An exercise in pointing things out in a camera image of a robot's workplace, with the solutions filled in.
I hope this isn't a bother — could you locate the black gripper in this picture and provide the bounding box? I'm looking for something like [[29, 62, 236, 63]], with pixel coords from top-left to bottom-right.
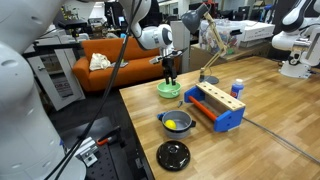
[[162, 58, 176, 85]]

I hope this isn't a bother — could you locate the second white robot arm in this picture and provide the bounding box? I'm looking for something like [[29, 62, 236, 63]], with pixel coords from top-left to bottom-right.
[[272, 0, 320, 78]]

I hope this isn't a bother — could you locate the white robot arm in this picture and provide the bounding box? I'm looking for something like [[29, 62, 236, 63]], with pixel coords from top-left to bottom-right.
[[0, 0, 86, 180]]

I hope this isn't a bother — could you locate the green bowl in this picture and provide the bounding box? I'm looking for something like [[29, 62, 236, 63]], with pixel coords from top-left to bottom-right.
[[157, 82, 181, 99]]

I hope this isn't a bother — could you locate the small metal screwdriver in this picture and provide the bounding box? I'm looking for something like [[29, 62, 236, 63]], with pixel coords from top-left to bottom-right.
[[177, 101, 183, 108]]

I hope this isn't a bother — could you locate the orange sofa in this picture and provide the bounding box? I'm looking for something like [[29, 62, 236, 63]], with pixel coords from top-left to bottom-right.
[[72, 37, 163, 92]]

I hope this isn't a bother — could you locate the yellow lemon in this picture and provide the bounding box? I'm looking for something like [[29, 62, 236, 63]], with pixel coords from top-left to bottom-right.
[[165, 120, 176, 129]]

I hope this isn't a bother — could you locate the grey pot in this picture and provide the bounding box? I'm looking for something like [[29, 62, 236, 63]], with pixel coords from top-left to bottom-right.
[[157, 110, 196, 139]]

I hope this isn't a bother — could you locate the book on sofa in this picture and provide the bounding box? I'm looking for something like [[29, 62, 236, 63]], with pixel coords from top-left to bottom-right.
[[109, 62, 128, 68]]

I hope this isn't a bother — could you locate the wooden desk lamp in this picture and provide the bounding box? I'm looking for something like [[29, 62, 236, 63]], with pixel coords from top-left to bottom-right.
[[180, 3, 228, 85]]

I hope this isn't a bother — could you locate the blue white bottle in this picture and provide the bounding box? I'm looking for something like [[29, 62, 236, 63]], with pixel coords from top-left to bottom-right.
[[230, 79, 244, 99]]

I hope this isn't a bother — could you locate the blue wooden toy toolbox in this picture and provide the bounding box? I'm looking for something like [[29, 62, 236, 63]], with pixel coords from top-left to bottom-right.
[[184, 81, 246, 132]]

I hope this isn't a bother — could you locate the white cloth bag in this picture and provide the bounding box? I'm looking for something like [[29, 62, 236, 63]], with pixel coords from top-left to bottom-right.
[[89, 53, 111, 71]]

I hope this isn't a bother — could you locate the clear box of rubik cubes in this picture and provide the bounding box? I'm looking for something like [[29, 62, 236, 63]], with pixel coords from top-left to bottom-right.
[[199, 19, 245, 55]]

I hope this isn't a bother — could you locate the black pot lid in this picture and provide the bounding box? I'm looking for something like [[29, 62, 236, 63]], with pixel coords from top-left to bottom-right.
[[156, 140, 191, 171]]

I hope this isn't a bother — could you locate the black breadboard cart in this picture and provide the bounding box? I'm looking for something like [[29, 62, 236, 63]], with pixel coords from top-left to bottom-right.
[[59, 116, 154, 180]]

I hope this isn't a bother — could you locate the white panel board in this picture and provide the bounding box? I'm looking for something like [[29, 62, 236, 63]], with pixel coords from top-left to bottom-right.
[[28, 49, 85, 110]]

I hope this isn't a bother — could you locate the grey cable on table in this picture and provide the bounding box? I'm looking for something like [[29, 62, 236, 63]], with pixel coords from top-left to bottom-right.
[[241, 116, 320, 166]]

